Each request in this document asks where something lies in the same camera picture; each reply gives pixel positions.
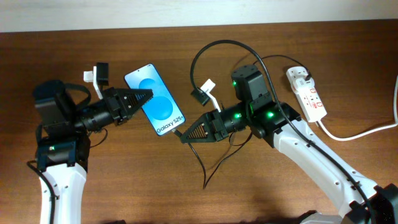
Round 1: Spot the blue Galaxy smartphone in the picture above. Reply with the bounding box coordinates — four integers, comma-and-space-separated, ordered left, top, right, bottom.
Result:
124, 63, 185, 136

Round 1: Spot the black USB charging cable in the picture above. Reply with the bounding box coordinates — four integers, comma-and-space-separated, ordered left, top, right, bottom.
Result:
171, 54, 313, 190

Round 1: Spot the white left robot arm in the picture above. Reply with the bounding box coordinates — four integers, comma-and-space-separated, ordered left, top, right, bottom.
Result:
27, 80, 153, 223

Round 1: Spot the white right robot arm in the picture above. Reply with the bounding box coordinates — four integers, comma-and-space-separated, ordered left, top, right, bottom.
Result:
180, 65, 397, 223

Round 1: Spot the white USB charger plug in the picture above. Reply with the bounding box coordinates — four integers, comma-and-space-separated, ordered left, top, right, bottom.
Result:
292, 78, 315, 93

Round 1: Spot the white power strip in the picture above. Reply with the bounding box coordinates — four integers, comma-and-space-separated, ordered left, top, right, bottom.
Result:
286, 67, 327, 123

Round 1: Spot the white power strip cord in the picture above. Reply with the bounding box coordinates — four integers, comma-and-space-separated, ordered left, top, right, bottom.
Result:
315, 74, 398, 142

